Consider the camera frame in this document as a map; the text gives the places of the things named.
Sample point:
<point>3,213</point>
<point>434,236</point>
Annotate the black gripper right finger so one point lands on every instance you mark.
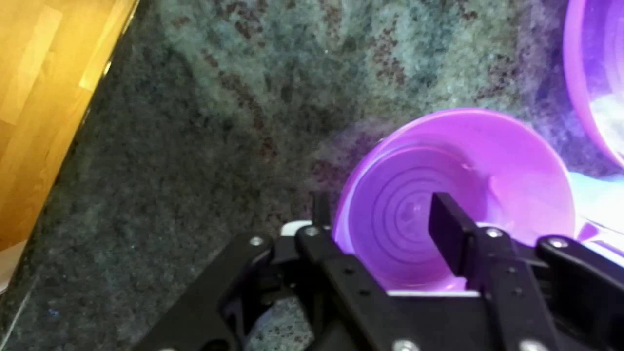
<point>455,234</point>

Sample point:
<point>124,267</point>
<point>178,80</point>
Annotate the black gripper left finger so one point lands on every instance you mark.
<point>323,211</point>

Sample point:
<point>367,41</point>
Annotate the purple plastic bowl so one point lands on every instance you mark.
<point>508,162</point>

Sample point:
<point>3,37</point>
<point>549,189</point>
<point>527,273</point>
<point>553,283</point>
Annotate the purple plastic knife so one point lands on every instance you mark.
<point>590,232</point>

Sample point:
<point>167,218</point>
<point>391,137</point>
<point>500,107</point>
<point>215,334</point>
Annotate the purple plastic plate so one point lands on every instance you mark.
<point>596,64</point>

